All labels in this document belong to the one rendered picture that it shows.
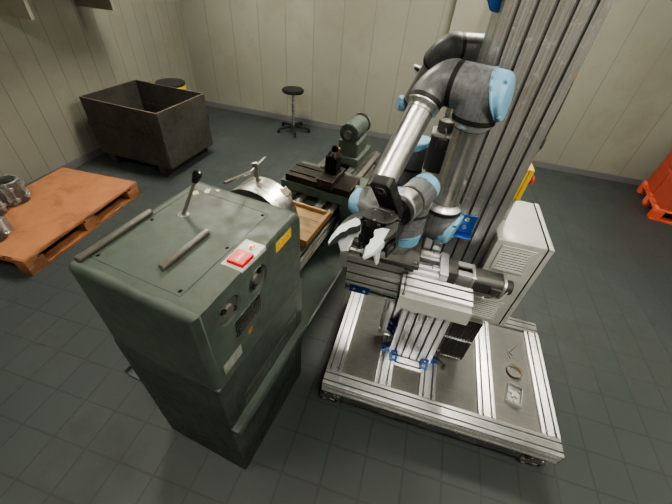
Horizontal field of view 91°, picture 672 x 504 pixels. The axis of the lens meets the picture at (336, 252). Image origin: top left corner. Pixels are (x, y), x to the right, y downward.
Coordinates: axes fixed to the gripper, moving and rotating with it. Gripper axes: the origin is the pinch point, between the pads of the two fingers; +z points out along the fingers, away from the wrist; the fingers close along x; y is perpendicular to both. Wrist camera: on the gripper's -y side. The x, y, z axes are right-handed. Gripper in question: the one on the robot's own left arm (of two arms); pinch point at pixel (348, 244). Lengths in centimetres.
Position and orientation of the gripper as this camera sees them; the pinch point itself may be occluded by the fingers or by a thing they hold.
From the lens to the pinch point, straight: 61.1
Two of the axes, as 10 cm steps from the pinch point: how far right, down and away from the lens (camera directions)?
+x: -8.0, -3.4, 5.0
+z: -6.0, 5.0, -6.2
